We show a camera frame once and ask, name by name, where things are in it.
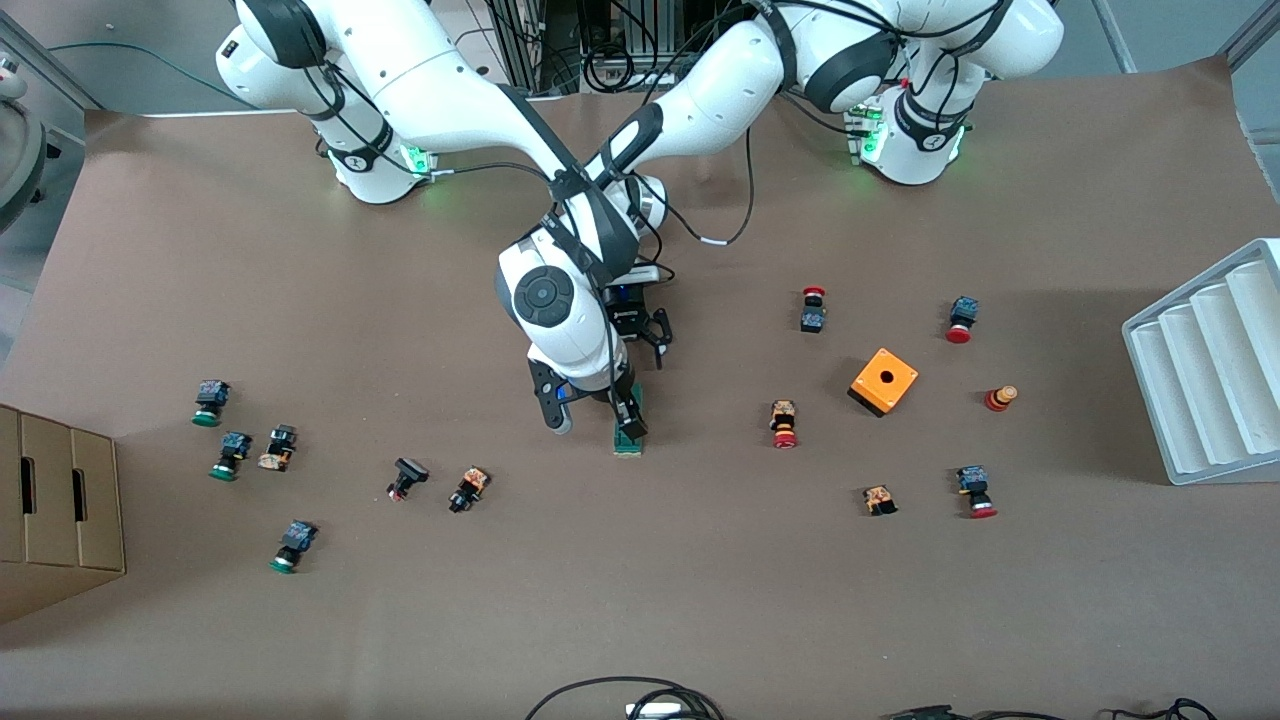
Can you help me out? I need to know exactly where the green terminal block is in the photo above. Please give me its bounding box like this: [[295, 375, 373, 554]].
[[612, 385, 647, 457]]

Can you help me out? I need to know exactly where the black square head push button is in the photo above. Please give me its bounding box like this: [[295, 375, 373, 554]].
[[386, 457, 430, 502]]

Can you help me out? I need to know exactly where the aluminium equipment rack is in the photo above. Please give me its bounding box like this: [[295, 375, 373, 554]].
[[490, 0, 761, 96]]

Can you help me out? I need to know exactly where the green mushroom push button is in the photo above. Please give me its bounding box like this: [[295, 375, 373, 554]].
[[191, 379, 232, 428], [268, 519, 319, 575], [208, 431, 253, 482]]

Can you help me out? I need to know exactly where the brown cardboard box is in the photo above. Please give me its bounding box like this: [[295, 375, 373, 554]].
[[70, 428, 127, 601], [18, 412, 77, 613]]

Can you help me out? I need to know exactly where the white grooved tray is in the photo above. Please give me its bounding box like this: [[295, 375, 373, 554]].
[[1122, 238, 1280, 487]]

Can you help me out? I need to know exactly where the dark grey round object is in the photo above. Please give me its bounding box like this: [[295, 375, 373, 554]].
[[0, 52, 48, 237]]

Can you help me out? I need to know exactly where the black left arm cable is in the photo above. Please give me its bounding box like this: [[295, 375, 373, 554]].
[[645, 120, 758, 247]]

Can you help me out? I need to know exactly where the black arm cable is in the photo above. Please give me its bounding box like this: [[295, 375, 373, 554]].
[[645, 120, 758, 247], [300, 60, 623, 301]]

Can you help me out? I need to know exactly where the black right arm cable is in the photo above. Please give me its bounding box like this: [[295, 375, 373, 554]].
[[300, 60, 623, 301]]

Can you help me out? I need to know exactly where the orange button enclosure box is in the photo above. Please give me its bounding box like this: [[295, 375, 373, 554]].
[[848, 347, 920, 419]]

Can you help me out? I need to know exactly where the black looped cable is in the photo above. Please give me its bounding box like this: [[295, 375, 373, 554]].
[[525, 676, 726, 720]]

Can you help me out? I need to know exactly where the black cable tangle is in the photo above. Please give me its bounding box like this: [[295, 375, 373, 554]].
[[885, 697, 1219, 720]]

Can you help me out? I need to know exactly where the aluminium frame post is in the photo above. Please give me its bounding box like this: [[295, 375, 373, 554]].
[[1222, 0, 1280, 71], [1088, 0, 1138, 76], [0, 15, 106, 113]]

